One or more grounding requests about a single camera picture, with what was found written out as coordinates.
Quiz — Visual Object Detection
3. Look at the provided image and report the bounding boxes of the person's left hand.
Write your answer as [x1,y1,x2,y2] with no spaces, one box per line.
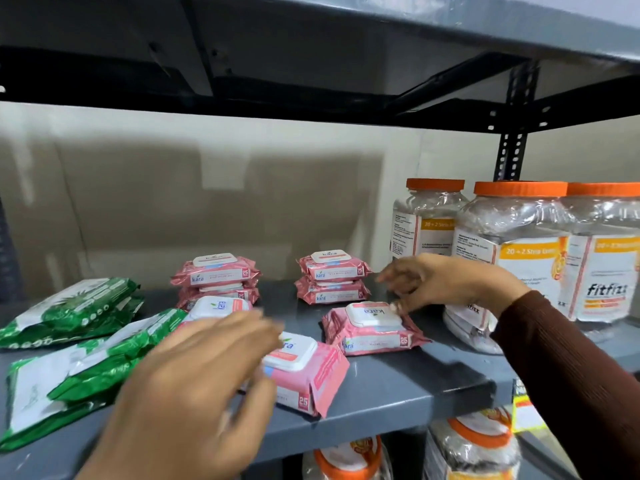
[75,310,286,480]

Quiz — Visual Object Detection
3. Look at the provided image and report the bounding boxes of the person's right hand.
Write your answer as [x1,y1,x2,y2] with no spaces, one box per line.
[376,253,532,332]

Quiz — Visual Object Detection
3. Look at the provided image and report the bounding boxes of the pink wipes pack white lid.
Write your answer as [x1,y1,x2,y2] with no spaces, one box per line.
[242,332,351,419]

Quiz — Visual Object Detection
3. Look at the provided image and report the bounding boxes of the person's right forearm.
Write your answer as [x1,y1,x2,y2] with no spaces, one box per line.
[491,290,640,480]

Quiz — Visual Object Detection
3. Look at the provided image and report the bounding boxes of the group of pink wipes packets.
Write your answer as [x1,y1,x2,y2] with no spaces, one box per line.
[170,250,432,357]

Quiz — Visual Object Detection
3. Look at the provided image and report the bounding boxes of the grey metal shelf rack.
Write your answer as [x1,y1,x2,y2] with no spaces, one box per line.
[0,0,640,480]

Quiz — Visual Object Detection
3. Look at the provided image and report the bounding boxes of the clear jar orange lid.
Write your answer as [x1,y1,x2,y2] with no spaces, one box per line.
[390,178,471,261]
[556,182,640,325]
[443,181,571,356]
[423,407,522,480]
[301,435,394,480]

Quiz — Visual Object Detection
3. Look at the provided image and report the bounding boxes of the yellow shelf tag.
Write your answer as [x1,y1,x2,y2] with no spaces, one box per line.
[509,378,549,435]

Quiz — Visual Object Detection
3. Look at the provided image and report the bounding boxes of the green wipes packet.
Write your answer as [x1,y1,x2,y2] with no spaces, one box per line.
[14,278,141,331]
[0,339,118,453]
[47,308,189,403]
[0,294,146,350]

